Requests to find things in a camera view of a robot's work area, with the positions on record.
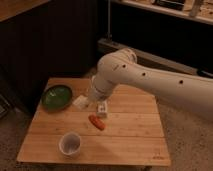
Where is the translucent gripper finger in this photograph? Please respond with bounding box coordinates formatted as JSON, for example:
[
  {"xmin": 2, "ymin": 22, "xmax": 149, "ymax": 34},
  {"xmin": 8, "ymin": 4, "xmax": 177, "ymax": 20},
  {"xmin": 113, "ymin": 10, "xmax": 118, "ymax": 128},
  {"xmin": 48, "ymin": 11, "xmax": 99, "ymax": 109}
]
[{"xmin": 82, "ymin": 99, "xmax": 91, "ymax": 109}]

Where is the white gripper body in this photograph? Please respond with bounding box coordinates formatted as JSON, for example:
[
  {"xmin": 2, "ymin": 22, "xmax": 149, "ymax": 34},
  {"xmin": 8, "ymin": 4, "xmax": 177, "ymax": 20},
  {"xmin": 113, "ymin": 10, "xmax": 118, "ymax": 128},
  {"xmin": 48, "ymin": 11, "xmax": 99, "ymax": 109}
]
[{"xmin": 87, "ymin": 87, "xmax": 108, "ymax": 103}]

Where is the white sponge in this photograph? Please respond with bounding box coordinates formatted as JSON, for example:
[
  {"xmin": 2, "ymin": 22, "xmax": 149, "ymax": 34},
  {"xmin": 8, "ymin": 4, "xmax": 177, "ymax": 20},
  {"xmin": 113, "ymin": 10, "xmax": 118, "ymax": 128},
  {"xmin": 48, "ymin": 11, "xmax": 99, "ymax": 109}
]
[{"xmin": 73, "ymin": 95, "xmax": 87, "ymax": 109}]

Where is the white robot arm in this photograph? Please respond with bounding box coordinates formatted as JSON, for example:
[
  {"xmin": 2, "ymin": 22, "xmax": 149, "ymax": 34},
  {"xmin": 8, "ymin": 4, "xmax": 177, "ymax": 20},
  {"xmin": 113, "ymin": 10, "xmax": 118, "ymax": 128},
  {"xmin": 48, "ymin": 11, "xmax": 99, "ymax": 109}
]
[{"xmin": 87, "ymin": 48, "xmax": 213, "ymax": 122}]

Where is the white tube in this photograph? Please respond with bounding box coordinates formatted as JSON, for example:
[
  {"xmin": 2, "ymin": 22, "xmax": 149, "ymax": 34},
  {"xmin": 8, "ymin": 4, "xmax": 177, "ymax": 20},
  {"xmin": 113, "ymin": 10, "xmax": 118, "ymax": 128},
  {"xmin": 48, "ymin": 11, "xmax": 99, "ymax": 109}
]
[{"xmin": 97, "ymin": 101, "xmax": 108, "ymax": 118}]

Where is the orange carrot toy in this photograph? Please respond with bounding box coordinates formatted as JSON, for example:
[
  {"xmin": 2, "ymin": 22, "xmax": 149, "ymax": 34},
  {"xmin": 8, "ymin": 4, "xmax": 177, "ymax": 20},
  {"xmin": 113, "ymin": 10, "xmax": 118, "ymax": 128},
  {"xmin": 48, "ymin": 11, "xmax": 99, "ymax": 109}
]
[{"xmin": 89, "ymin": 115, "xmax": 105, "ymax": 130}]

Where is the green bowl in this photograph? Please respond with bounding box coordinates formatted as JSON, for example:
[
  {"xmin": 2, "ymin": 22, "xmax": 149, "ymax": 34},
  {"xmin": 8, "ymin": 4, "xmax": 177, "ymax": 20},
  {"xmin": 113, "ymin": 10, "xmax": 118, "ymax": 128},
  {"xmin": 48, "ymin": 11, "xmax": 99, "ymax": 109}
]
[{"xmin": 41, "ymin": 85, "xmax": 73, "ymax": 111}]

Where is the grey metal beam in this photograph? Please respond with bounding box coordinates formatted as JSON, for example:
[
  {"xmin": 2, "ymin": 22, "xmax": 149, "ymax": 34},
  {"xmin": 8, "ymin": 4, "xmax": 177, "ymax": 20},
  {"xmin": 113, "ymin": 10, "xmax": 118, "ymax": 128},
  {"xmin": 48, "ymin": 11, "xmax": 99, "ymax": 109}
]
[{"xmin": 98, "ymin": 38, "xmax": 213, "ymax": 78}]

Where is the wooden shelf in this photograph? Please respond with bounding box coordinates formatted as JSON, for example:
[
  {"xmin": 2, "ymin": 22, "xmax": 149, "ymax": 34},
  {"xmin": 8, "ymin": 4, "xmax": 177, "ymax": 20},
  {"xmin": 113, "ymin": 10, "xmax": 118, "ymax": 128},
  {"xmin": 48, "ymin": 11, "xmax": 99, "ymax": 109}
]
[{"xmin": 112, "ymin": 0, "xmax": 213, "ymax": 25}]

